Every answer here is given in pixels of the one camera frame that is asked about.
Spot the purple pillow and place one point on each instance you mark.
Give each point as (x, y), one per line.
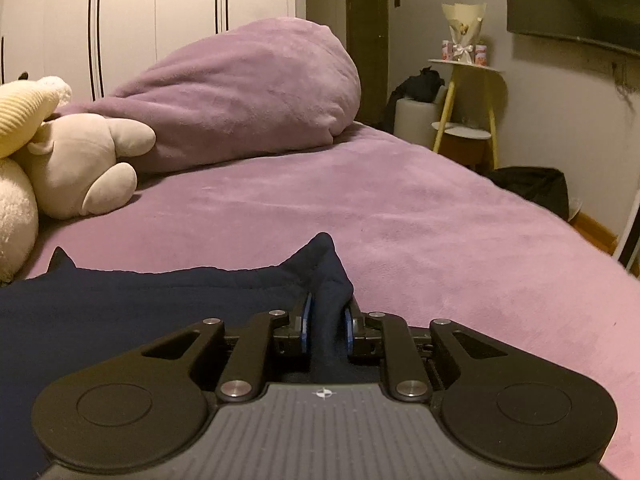
(272, 86)

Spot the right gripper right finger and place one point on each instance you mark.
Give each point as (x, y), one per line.
(349, 330)

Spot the black bag on floor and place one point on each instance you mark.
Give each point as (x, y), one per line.
(545, 187)

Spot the cream wrapped flower bouquet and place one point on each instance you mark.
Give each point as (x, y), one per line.
(465, 23)

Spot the beige plush bunny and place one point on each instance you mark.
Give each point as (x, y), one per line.
(77, 163)

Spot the white fluffy plush toy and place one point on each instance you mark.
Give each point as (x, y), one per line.
(19, 219)

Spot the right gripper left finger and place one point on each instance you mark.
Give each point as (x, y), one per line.
(302, 322)

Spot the yellow flower plush pillow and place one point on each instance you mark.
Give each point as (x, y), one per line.
(25, 105)

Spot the yellow side table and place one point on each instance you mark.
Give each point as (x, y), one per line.
(469, 112)

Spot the wall mounted television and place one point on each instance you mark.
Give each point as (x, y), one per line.
(609, 24)

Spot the purple bed blanket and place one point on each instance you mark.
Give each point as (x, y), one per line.
(418, 235)

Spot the white cylindrical bin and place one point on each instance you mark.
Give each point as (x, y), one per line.
(413, 121)

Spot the white wardrobe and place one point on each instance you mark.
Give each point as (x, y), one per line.
(96, 45)

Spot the dark navy garment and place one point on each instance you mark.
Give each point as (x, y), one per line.
(70, 318)

